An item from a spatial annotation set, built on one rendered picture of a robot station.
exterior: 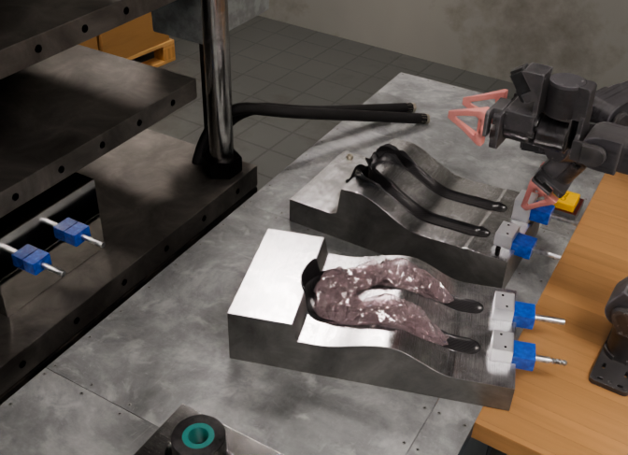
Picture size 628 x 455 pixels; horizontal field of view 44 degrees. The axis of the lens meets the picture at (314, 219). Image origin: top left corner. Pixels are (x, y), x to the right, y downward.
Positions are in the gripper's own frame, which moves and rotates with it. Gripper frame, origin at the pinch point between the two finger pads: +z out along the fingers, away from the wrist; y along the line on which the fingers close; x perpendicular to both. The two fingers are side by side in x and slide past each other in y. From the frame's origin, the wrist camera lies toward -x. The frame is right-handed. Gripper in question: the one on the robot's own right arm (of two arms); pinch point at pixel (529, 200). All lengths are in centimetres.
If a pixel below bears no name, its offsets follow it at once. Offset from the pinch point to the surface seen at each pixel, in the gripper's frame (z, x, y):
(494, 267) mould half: 6.0, 2.9, 17.7
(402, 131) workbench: 32, -33, -36
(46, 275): 49, -62, 62
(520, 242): 1.3, 3.4, 12.1
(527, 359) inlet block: 0.0, 14.8, 39.1
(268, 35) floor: 183, -152, -244
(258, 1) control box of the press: 25, -84, -25
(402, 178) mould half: 13.8, -22.9, 5.7
